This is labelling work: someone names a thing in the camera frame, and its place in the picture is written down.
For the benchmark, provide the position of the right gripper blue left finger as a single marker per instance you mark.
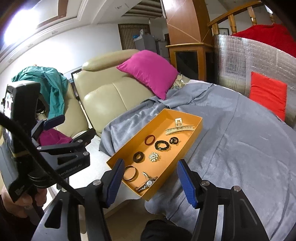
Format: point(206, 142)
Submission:
point(113, 182)

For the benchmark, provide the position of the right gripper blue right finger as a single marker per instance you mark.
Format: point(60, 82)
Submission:
point(188, 182)

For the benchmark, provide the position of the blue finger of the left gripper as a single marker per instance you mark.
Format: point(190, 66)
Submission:
point(52, 123)
point(85, 137)

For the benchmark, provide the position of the silver gold wristwatch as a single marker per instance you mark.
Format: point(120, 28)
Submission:
point(149, 181)

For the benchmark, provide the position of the gold pearl brooch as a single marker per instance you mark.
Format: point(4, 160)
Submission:
point(154, 157)

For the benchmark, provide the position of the orange cardboard tray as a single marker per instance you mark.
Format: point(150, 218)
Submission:
point(135, 153)

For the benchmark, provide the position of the black beaded scrunchie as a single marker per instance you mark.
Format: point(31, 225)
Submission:
point(161, 145)

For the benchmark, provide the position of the cream hair claw clip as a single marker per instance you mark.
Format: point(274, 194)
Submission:
point(179, 127)

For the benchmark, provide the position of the person left hand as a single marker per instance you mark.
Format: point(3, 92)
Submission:
point(18, 208)

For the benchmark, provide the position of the magenta cloth on sofa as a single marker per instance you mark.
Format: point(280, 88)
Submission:
point(53, 137)

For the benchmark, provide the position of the teal garment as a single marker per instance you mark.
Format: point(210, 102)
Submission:
point(54, 86)

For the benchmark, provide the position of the beige leather sofa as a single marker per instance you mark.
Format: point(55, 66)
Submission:
point(101, 93)

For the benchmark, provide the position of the grey bed blanket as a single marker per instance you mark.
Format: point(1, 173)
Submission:
point(242, 143)

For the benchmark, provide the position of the magenta pillow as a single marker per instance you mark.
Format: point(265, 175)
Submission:
point(151, 70)

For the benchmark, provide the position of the red pillow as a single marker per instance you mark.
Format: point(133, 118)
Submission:
point(270, 93)

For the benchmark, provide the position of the silver foil insulation sheet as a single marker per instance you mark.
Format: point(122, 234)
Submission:
point(236, 58)

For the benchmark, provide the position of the wooden cabinet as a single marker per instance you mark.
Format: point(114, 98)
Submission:
point(191, 45)

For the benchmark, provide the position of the red blanket on railing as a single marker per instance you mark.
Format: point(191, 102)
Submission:
point(275, 35)

